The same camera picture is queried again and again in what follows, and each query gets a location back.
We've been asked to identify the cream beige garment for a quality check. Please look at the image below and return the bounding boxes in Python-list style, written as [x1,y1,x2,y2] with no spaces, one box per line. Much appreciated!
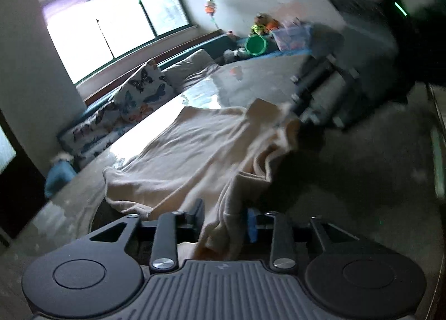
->
[104,99,300,260]

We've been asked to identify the clear plastic storage box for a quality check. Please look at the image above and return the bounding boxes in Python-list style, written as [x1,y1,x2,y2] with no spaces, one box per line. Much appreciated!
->
[272,24,312,51]

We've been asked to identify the plush toy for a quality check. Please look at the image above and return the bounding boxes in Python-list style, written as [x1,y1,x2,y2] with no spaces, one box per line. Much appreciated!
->
[249,13,280,36]

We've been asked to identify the teal blue sofa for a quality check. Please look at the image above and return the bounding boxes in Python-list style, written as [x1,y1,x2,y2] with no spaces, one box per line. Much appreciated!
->
[57,31,315,168]

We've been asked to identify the green plastic bucket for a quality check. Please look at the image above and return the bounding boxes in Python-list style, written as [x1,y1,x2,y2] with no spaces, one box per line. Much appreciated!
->
[245,35,268,57]

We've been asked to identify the butterfly print pillow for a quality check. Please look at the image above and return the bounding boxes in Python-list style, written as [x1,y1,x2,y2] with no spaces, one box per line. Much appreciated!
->
[113,60,175,123]

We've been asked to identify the blue cushion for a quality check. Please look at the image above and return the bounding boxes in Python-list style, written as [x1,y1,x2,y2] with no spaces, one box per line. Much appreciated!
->
[45,160,77,198]

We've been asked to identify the beige cushion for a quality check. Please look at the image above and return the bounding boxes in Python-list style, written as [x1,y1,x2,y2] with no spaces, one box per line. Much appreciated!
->
[163,49,221,94]

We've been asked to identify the dark wooden door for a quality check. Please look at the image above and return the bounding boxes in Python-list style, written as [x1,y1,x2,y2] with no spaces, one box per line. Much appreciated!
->
[1,117,46,247]

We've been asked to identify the orange wall decoration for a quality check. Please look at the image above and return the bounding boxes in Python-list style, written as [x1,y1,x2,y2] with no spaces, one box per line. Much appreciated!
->
[204,0,216,17]

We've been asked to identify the window with green frame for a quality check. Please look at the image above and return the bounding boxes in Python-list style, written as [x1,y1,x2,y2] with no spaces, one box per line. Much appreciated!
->
[39,0,191,84]

